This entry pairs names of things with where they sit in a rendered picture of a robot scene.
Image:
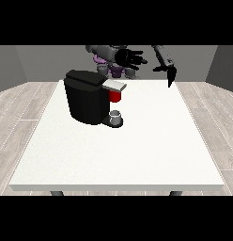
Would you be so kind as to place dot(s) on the red pod holder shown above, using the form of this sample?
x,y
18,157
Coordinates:
x,y
114,96

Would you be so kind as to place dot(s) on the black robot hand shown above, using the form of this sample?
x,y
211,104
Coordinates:
x,y
171,71
124,57

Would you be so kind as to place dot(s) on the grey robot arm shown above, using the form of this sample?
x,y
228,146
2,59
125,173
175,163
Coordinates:
x,y
102,51
163,56

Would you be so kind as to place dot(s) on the dark table leg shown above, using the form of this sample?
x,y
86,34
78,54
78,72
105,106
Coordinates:
x,y
57,193
176,193

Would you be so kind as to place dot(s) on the small grey cup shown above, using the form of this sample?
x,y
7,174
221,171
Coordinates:
x,y
115,117

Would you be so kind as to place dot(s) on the black coffee machine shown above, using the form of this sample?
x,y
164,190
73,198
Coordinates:
x,y
85,100

